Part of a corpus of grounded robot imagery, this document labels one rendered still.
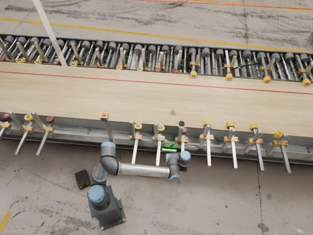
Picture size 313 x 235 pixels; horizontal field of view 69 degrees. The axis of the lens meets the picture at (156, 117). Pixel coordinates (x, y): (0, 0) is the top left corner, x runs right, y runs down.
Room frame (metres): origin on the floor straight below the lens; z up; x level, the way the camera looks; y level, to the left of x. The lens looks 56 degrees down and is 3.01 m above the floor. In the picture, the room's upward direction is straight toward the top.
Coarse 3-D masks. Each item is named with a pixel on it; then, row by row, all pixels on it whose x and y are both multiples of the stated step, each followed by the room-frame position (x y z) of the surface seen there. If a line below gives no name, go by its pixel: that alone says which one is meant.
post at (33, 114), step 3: (33, 111) 1.33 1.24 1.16; (33, 114) 1.30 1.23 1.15; (36, 114) 1.33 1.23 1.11; (33, 117) 1.30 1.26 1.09; (36, 117) 1.30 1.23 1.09; (39, 117) 1.33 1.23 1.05; (36, 120) 1.30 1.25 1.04; (39, 120) 1.31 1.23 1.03; (39, 123) 1.30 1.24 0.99; (42, 123) 1.32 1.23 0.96; (42, 126) 1.30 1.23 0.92; (45, 126) 1.33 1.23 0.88; (42, 129) 1.30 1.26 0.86; (45, 129) 1.30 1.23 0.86; (45, 132) 1.30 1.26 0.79; (48, 135) 1.30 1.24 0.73
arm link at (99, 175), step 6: (102, 144) 0.84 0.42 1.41; (108, 144) 0.83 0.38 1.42; (114, 144) 0.85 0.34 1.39; (102, 150) 0.78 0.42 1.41; (108, 150) 0.78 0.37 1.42; (114, 150) 0.79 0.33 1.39; (102, 156) 0.73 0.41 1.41; (108, 156) 0.73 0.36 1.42; (114, 156) 0.74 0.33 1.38; (96, 168) 0.77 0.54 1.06; (102, 168) 0.74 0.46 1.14; (96, 174) 0.75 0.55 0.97; (102, 174) 0.74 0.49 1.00; (96, 180) 0.72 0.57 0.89; (102, 180) 0.73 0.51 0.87
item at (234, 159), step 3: (231, 141) 1.11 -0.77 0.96; (231, 144) 1.08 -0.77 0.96; (234, 144) 1.08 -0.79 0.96; (231, 147) 1.05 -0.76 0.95; (234, 147) 1.04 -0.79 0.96; (231, 150) 1.02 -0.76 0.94; (234, 150) 1.01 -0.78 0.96; (234, 153) 0.98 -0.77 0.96; (234, 156) 0.95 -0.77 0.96; (234, 159) 0.91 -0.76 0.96; (234, 162) 0.88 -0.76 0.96; (234, 165) 0.85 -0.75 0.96; (234, 168) 0.83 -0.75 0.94
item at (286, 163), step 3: (282, 147) 1.05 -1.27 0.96; (282, 150) 1.02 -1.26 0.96; (285, 150) 1.02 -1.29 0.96; (282, 153) 0.99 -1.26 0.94; (285, 153) 0.98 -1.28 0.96; (282, 156) 0.96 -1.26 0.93; (285, 156) 0.95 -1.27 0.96; (285, 159) 0.92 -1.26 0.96; (285, 162) 0.89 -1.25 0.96; (288, 162) 0.89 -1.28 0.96; (285, 165) 0.86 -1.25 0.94; (288, 165) 0.86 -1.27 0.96; (288, 168) 0.83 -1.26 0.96; (288, 171) 0.80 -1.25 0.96
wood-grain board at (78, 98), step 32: (0, 64) 2.29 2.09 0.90; (32, 64) 2.29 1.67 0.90; (0, 96) 1.74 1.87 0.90; (32, 96) 1.74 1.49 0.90; (64, 96) 1.75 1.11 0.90; (96, 96) 1.75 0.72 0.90; (128, 96) 1.75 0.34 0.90; (160, 96) 1.76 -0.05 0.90; (192, 96) 1.76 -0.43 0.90; (224, 96) 1.76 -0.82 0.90; (256, 96) 1.77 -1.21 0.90; (288, 96) 1.77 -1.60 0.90; (192, 128) 1.32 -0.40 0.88; (224, 128) 1.31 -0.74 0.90; (288, 128) 1.31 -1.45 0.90
